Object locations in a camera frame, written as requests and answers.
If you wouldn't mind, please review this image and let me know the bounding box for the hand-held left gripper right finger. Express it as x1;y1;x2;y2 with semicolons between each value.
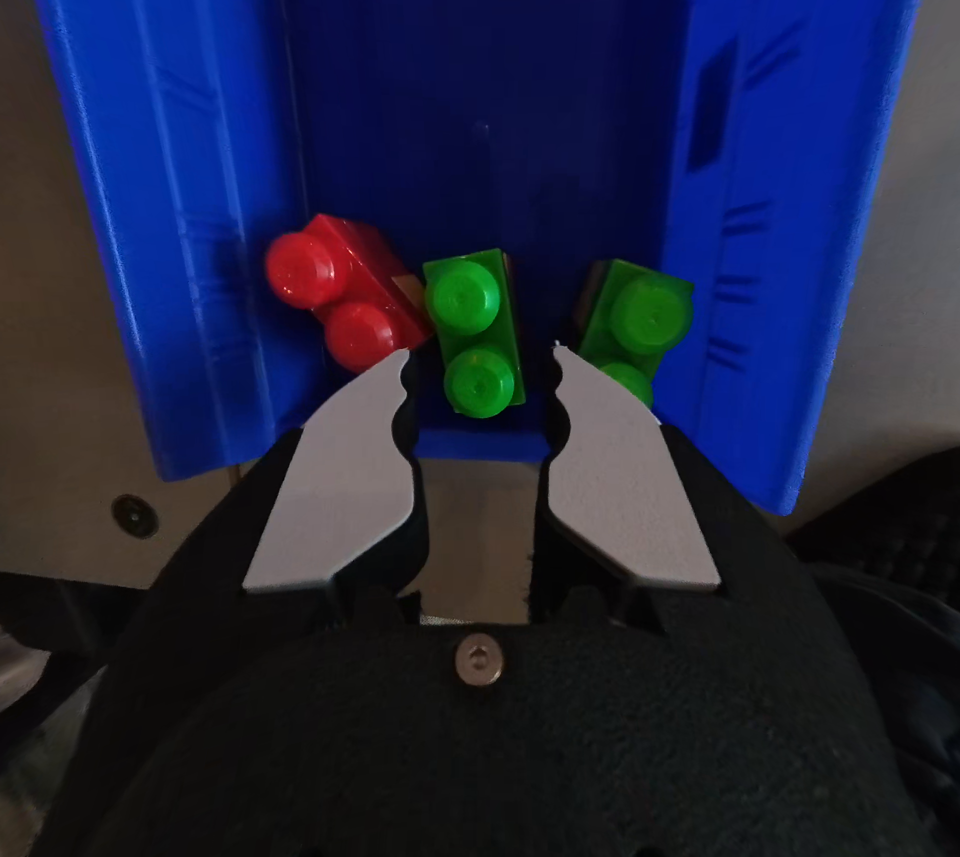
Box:
537;343;723;594

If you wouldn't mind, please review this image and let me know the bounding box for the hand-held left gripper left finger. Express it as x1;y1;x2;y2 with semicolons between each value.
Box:
242;347;427;597

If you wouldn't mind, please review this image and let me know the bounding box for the green mega block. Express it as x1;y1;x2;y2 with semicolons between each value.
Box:
420;247;531;422
576;257;697;410

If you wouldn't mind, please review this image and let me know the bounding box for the blue plastic object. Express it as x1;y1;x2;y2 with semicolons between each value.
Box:
8;0;940;519

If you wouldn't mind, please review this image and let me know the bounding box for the red mega block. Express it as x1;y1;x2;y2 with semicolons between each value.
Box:
264;212;438;377

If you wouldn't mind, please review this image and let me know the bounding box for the round table grommet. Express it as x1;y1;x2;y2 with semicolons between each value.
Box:
113;494;160;540

